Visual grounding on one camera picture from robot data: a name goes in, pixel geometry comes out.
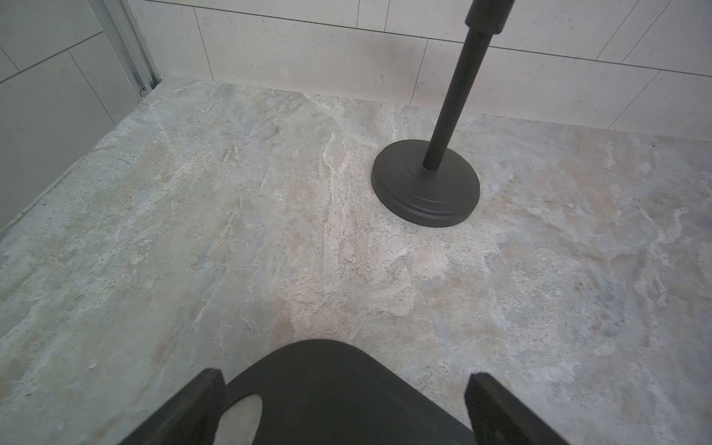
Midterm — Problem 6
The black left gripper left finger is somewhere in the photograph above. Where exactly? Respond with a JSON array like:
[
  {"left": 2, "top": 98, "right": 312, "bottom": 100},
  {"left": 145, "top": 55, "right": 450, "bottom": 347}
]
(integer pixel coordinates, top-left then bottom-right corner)
[{"left": 121, "top": 368, "right": 226, "bottom": 444}]

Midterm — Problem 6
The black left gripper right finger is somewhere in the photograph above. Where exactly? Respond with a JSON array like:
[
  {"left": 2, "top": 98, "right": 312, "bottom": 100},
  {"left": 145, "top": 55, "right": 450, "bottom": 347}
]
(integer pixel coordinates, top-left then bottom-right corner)
[{"left": 465, "top": 373, "right": 568, "bottom": 445}]

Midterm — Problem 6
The black cutting board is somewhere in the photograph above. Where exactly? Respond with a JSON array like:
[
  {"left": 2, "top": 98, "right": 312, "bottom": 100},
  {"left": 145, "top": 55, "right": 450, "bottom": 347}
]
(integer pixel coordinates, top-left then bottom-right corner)
[{"left": 224, "top": 339, "right": 475, "bottom": 444}]

